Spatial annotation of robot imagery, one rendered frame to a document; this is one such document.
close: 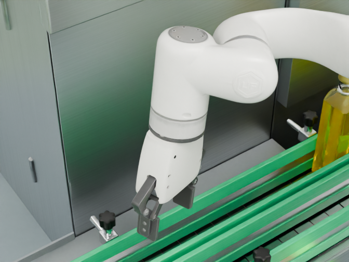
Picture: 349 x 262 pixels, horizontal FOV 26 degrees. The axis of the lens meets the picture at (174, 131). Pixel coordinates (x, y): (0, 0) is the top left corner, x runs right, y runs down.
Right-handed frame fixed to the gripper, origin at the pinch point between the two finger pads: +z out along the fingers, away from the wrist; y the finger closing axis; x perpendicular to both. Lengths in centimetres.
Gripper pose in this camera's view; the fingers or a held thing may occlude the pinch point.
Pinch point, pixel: (165, 214)
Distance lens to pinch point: 109.4
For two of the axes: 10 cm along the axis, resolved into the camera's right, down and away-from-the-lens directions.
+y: -5.4, 4.0, -7.4
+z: -1.0, 8.4, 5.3
